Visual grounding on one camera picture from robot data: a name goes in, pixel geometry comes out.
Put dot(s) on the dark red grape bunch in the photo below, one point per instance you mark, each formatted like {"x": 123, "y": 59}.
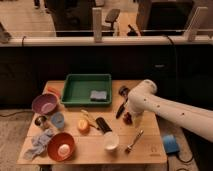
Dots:
{"x": 127, "y": 119}

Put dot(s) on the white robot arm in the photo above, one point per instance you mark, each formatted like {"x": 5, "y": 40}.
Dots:
{"x": 197, "y": 120}

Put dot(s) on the purple bowl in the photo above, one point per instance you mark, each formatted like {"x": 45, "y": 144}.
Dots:
{"x": 44, "y": 104}

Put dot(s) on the red bowl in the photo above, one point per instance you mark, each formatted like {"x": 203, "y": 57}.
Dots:
{"x": 58, "y": 140}

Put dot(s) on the grey blue sponge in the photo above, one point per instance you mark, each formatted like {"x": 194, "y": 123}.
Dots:
{"x": 98, "y": 95}

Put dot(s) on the green plastic tray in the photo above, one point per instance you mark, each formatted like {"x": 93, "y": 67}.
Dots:
{"x": 78, "y": 89}

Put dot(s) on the black marker block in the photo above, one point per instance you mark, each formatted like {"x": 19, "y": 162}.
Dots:
{"x": 103, "y": 125}

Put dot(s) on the yellow banana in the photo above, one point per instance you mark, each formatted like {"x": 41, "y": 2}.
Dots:
{"x": 90, "y": 119}

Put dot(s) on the orange fruit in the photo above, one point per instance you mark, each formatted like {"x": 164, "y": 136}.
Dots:
{"x": 83, "y": 126}

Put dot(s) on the white cup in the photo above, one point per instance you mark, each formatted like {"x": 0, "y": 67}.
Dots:
{"x": 111, "y": 141}

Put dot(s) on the orange carrot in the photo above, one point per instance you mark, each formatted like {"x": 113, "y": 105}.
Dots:
{"x": 55, "y": 91}

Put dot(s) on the light blue cup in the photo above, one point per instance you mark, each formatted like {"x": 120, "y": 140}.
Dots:
{"x": 57, "y": 119}

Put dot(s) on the wooden table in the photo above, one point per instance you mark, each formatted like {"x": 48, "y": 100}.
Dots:
{"x": 89, "y": 148}

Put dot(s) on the black office chair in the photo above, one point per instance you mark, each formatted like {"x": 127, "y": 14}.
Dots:
{"x": 111, "y": 18}

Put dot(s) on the small metal cup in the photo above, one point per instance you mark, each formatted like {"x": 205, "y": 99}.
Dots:
{"x": 41, "y": 122}

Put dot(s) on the white egg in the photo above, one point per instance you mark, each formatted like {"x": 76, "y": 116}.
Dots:
{"x": 63, "y": 150}

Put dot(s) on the blue tape roll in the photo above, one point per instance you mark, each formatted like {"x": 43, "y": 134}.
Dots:
{"x": 170, "y": 144}

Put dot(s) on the grey blue cloth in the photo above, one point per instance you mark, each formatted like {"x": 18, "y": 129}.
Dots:
{"x": 39, "y": 143}

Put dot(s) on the black handled brush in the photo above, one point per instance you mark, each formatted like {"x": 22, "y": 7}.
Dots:
{"x": 123, "y": 91}

